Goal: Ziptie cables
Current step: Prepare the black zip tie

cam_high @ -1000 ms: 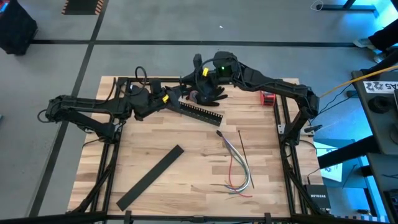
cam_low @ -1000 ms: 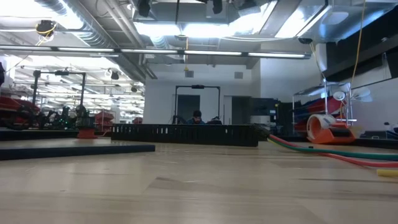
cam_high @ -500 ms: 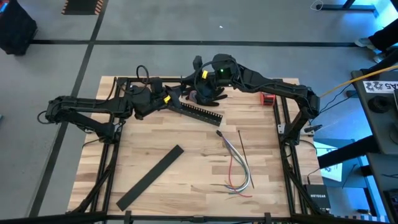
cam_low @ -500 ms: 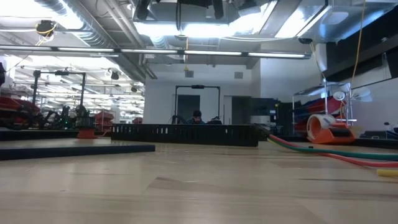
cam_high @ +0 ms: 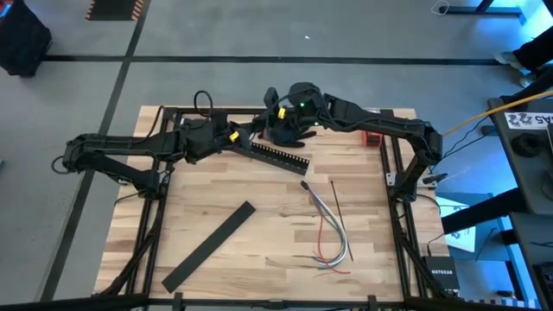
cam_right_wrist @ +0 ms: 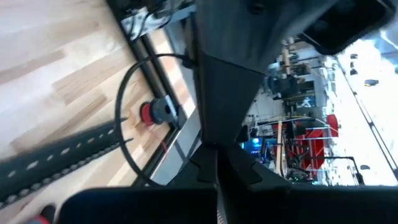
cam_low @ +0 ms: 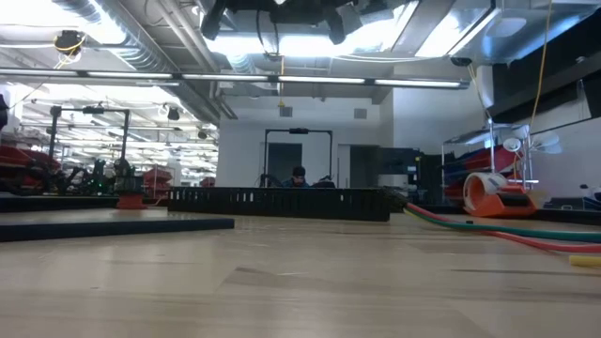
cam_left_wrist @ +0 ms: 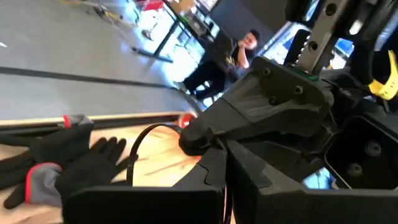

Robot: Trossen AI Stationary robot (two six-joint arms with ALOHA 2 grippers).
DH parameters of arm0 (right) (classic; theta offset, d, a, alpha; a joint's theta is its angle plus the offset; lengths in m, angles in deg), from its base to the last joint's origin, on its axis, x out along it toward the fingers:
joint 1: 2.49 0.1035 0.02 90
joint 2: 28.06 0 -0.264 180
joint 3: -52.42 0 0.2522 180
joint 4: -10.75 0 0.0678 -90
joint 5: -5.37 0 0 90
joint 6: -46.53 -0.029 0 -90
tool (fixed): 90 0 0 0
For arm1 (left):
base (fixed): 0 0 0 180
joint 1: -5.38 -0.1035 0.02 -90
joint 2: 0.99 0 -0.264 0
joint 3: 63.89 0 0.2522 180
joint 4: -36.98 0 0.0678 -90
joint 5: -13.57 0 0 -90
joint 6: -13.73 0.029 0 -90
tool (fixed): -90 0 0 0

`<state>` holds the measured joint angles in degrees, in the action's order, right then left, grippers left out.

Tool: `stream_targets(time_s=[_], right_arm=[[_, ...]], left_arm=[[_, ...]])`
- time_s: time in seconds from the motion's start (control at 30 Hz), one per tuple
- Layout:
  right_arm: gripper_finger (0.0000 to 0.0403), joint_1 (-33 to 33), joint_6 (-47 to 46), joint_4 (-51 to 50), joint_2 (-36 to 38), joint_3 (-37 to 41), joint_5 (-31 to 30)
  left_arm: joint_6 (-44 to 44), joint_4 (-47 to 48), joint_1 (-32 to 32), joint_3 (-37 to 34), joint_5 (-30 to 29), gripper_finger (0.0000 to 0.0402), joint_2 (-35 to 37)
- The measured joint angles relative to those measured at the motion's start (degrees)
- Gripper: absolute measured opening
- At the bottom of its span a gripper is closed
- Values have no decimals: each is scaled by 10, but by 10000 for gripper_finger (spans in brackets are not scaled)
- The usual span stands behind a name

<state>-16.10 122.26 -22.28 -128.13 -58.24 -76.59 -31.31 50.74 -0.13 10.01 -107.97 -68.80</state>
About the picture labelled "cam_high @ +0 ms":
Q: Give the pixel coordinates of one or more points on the flat black duct cover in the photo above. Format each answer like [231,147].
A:
[207,247]

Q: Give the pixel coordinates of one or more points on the orange tape dispenser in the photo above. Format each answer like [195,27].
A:
[372,139]

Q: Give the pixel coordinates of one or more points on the person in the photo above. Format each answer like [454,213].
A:
[535,52]

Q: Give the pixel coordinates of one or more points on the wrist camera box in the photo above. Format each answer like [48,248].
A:
[244,138]
[271,97]

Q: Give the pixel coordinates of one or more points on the black clamp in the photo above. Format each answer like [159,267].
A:
[436,177]

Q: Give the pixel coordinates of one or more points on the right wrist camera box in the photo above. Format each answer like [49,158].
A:
[271,97]

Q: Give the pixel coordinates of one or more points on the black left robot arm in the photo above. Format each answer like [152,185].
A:
[129,142]

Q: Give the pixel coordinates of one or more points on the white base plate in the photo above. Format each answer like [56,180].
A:
[390,179]
[122,179]

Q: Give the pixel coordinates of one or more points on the black aluminium table frame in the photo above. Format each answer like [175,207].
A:
[237,303]

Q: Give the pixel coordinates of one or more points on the black work glove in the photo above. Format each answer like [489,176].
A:
[261,129]
[294,137]

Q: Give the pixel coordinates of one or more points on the white printed label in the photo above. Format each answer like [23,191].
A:
[527,121]

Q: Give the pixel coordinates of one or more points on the black spool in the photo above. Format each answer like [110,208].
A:
[526,145]

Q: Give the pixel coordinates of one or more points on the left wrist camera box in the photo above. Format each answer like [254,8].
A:
[244,138]

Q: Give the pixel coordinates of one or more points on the black Netgear network switch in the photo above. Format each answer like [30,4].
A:
[440,272]

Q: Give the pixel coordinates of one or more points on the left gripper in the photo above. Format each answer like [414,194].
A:
[205,138]

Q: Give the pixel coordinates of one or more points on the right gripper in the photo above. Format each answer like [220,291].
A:
[309,97]

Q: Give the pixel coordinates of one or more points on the black mat with orange stripes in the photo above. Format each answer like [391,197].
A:
[114,8]

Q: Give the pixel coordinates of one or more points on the dark grey side table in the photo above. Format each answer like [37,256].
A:
[531,181]

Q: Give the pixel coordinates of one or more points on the black table leg beam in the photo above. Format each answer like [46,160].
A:
[479,212]

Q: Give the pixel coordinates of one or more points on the black storage crate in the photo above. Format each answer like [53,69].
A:
[23,41]

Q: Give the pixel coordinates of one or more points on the white paper sheet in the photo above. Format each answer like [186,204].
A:
[462,242]

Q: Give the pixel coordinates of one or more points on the black zip tie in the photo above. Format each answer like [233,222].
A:
[341,218]

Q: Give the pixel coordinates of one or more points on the black desk base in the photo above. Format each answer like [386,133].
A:
[484,9]

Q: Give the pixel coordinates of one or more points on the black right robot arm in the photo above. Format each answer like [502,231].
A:
[380,123]

